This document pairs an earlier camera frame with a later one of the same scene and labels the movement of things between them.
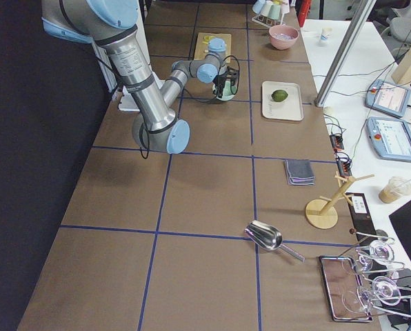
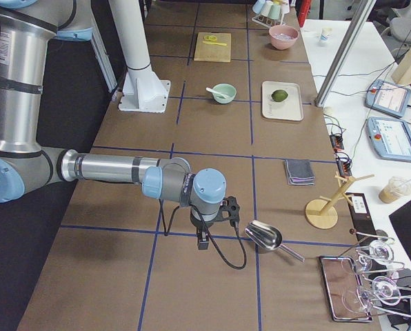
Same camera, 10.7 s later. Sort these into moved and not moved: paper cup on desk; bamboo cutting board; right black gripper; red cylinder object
Moved: right black gripper
Not moved: bamboo cutting board; red cylinder object; paper cup on desk
